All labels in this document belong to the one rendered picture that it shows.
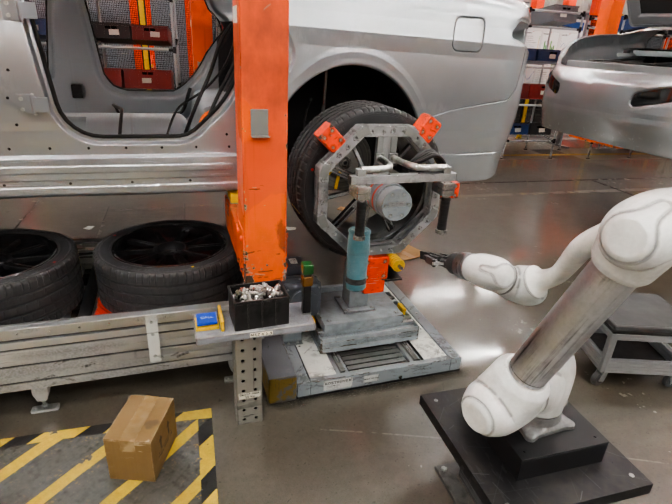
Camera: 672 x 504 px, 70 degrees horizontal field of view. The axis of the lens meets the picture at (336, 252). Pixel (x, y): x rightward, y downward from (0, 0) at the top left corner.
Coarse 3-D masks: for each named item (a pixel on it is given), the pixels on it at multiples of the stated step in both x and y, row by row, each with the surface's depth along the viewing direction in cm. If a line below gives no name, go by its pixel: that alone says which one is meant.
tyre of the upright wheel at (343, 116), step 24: (336, 120) 188; (360, 120) 189; (384, 120) 192; (408, 120) 196; (312, 144) 188; (432, 144) 203; (288, 168) 207; (312, 168) 191; (288, 192) 212; (312, 192) 195; (312, 216) 199
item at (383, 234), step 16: (400, 144) 218; (336, 192) 202; (416, 192) 217; (352, 208) 207; (368, 208) 208; (416, 208) 214; (336, 224) 208; (352, 224) 229; (368, 224) 228; (384, 224) 224; (400, 224) 217
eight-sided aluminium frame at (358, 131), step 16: (352, 128) 186; (368, 128) 182; (384, 128) 185; (400, 128) 187; (352, 144) 183; (416, 144) 192; (320, 160) 187; (336, 160) 184; (432, 160) 197; (320, 176) 184; (320, 192) 187; (432, 192) 203; (320, 208) 190; (432, 208) 206; (320, 224) 192; (416, 224) 208; (336, 240) 198; (384, 240) 212; (400, 240) 208
